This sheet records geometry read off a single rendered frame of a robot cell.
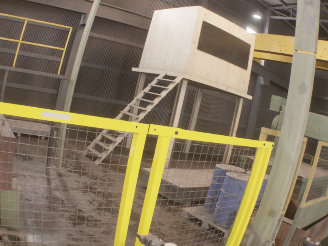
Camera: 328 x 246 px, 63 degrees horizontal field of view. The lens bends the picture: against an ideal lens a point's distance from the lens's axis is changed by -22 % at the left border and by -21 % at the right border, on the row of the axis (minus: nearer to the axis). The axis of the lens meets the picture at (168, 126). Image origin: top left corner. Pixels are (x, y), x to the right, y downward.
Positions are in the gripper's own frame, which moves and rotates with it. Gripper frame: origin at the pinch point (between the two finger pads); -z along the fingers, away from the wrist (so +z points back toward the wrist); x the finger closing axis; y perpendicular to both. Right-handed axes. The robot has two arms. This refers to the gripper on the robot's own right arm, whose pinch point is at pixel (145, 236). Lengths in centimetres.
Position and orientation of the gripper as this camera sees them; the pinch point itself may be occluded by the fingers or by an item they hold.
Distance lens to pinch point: 179.8
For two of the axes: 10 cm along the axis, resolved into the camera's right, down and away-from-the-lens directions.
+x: 7.8, 2.0, 5.9
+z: 5.6, 1.8, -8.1
